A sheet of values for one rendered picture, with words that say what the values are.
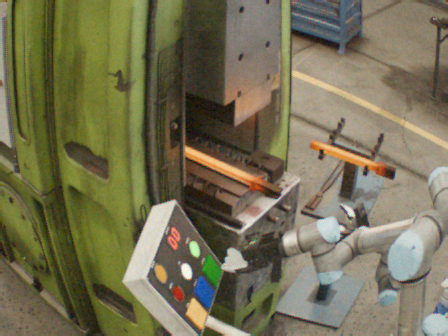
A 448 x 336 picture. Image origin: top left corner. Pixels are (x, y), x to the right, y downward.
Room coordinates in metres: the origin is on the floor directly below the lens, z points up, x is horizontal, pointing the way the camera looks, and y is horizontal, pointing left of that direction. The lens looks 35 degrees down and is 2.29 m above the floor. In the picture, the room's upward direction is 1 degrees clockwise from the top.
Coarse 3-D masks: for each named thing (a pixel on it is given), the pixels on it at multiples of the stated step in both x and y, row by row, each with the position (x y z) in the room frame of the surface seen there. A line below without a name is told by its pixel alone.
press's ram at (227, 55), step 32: (192, 0) 1.68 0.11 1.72; (224, 0) 1.61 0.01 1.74; (256, 0) 1.73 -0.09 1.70; (192, 32) 1.68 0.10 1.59; (224, 32) 1.61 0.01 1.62; (256, 32) 1.73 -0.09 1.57; (192, 64) 1.68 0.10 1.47; (224, 64) 1.61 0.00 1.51; (256, 64) 1.73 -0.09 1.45; (224, 96) 1.61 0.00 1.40
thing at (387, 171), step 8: (312, 144) 2.02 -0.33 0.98; (320, 144) 2.02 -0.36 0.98; (328, 152) 1.98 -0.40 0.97; (336, 152) 1.97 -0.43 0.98; (344, 152) 1.97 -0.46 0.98; (352, 160) 1.93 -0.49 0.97; (360, 160) 1.92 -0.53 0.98; (368, 160) 1.92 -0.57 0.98; (376, 168) 1.87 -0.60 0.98; (384, 168) 1.87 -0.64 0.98; (392, 168) 1.86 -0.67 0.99; (384, 176) 1.86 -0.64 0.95; (392, 176) 1.85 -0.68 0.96
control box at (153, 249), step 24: (168, 216) 1.31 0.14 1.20; (144, 240) 1.24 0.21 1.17; (168, 240) 1.24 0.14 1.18; (192, 240) 1.32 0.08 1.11; (144, 264) 1.12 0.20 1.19; (168, 264) 1.17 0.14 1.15; (192, 264) 1.25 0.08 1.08; (144, 288) 1.05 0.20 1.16; (168, 288) 1.10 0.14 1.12; (192, 288) 1.18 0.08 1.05; (216, 288) 1.26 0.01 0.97; (168, 312) 1.04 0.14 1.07
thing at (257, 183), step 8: (192, 152) 1.90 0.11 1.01; (200, 152) 1.90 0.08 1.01; (200, 160) 1.86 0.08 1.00; (208, 160) 1.85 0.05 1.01; (216, 160) 1.85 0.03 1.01; (224, 168) 1.81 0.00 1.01; (232, 168) 1.81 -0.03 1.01; (240, 176) 1.76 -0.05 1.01; (248, 176) 1.76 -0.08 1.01; (256, 184) 1.73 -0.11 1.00; (264, 184) 1.72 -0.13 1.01; (272, 184) 1.72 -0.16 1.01; (264, 192) 1.71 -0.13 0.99; (272, 192) 1.70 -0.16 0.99; (280, 192) 1.68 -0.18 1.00
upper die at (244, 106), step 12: (264, 84) 1.77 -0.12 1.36; (192, 96) 1.74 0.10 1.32; (240, 96) 1.67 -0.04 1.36; (252, 96) 1.72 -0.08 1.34; (264, 96) 1.78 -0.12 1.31; (192, 108) 1.74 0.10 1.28; (204, 108) 1.71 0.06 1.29; (216, 108) 1.68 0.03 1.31; (228, 108) 1.66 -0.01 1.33; (240, 108) 1.67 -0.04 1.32; (252, 108) 1.72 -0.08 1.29; (228, 120) 1.66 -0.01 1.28; (240, 120) 1.67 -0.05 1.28
